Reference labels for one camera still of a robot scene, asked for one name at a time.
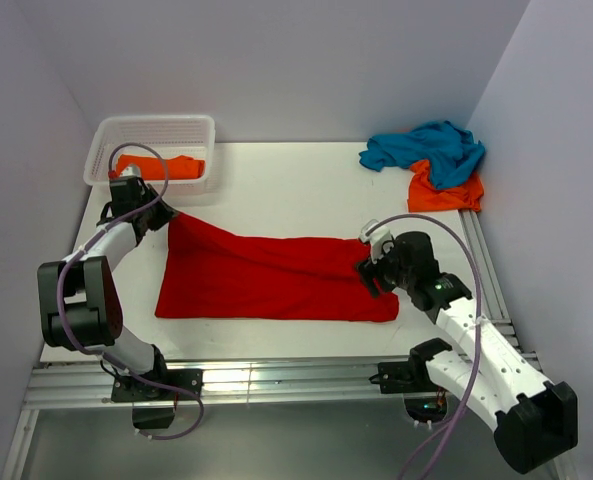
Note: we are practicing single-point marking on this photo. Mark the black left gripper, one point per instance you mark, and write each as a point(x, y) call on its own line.
point(166, 215)

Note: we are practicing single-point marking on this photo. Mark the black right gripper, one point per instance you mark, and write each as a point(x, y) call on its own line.
point(368, 270)

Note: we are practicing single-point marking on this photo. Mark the red t shirt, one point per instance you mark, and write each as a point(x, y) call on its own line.
point(213, 273)

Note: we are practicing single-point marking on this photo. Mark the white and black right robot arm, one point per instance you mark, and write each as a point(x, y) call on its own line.
point(533, 420)

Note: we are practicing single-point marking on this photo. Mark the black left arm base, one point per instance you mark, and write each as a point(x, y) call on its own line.
point(154, 402)

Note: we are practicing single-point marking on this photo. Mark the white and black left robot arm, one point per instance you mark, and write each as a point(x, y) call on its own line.
point(79, 305)

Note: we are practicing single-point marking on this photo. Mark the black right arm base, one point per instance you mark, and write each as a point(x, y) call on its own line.
point(424, 401)

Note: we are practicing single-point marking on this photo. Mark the rolled orange t shirt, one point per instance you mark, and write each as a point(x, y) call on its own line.
point(179, 168)

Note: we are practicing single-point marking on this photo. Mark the white plastic basket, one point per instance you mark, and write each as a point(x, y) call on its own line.
point(170, 135)

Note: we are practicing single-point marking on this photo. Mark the blue t shirt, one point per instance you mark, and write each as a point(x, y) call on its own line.
point(453, 153)

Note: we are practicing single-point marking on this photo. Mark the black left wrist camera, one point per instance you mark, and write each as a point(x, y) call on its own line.
point(128, 192)

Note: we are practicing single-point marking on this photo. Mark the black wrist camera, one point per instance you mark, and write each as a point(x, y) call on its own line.
point(128, 192)
point(380, 241)

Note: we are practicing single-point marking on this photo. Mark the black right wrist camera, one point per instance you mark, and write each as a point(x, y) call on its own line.
point(380, 241)

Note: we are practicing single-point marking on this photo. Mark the aluminium rail frame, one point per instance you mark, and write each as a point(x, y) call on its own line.
point(266, 419)

